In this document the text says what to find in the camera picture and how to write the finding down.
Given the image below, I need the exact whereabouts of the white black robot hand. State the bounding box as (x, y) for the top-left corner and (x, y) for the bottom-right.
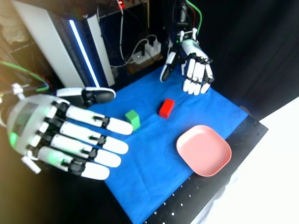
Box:
(159, 39), (215, 95)
(6, 86), (134, 181)

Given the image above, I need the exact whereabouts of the red block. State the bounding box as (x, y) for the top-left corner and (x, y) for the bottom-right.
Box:
(159, 98), (175, 119)

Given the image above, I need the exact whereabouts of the green block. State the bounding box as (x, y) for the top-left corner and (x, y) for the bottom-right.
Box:
(124, 109), (141, 132)

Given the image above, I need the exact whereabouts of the pink square plate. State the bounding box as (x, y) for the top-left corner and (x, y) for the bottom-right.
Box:
(176, 124), (233, 177)

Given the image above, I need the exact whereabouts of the white power strip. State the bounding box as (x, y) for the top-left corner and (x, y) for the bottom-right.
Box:
(131, 39), (162, 65)

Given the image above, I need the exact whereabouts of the white tower with blue light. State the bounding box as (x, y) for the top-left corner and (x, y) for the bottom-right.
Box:
(11, 0), (115, 93)

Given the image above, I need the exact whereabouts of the blue cloth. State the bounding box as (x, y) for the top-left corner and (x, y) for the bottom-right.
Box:
(88, 64), (249, 224)

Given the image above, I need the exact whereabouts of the green cable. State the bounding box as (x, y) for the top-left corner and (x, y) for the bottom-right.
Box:
(185, 0), (203, 37)
(0, 61), (50, 92)

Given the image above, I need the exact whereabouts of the white cable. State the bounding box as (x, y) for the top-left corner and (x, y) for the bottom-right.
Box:
(118, 9), (150, 68)

